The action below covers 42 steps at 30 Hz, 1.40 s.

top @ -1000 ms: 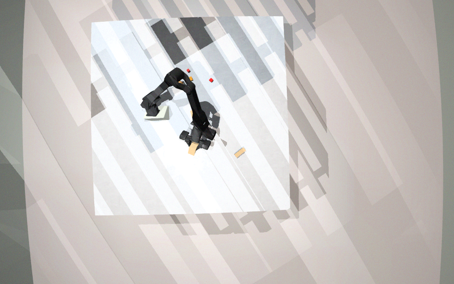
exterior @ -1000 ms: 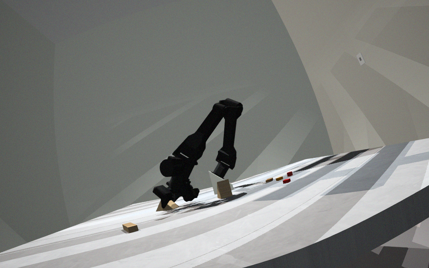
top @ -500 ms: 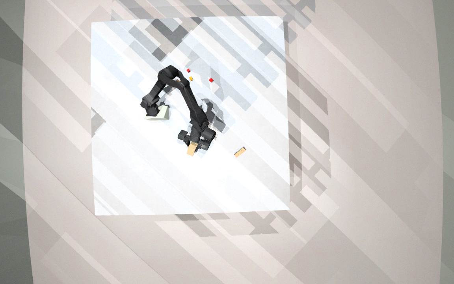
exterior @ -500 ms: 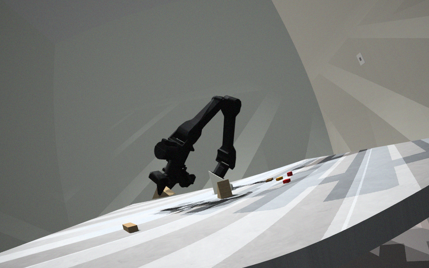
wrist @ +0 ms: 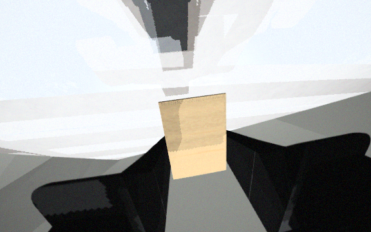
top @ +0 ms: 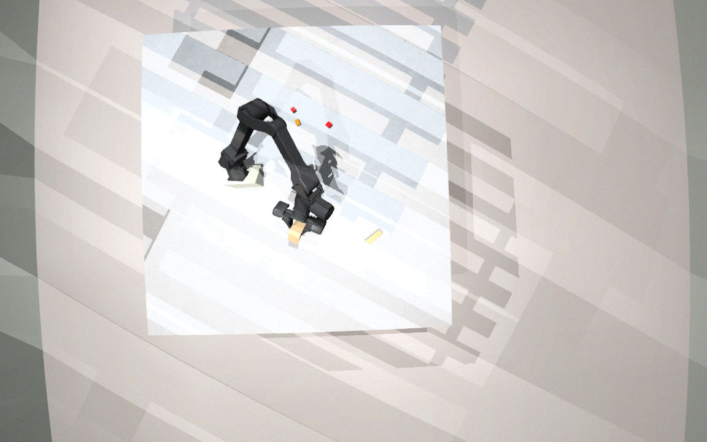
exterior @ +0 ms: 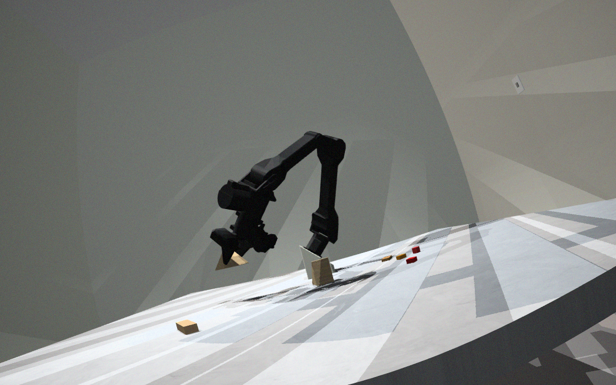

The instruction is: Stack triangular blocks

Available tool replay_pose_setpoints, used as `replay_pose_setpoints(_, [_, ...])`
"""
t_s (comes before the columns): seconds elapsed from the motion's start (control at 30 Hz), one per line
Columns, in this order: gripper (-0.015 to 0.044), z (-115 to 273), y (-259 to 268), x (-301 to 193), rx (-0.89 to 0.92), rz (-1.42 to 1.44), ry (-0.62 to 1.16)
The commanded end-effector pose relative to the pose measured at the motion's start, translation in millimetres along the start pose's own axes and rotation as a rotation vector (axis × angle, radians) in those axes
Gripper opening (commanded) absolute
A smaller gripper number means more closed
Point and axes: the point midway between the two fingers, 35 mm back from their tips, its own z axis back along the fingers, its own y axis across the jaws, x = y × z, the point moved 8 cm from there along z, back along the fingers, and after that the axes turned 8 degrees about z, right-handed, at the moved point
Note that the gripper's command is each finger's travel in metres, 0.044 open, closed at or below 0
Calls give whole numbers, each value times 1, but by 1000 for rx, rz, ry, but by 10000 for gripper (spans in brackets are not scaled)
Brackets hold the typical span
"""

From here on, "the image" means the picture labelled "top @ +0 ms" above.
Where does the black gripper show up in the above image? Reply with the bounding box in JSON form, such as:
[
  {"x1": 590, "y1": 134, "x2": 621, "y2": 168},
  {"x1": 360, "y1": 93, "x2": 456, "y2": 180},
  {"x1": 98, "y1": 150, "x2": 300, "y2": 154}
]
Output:
[{"x1": 272, "y1": 201, "x2": 327, "y2": 235}]

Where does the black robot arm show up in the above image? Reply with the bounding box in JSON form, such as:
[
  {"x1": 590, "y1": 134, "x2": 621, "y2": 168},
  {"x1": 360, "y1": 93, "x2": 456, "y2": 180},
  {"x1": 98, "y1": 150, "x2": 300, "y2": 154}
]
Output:
[{"x1": 218, "y1": 98, "x2": 334, "y2": 222}]

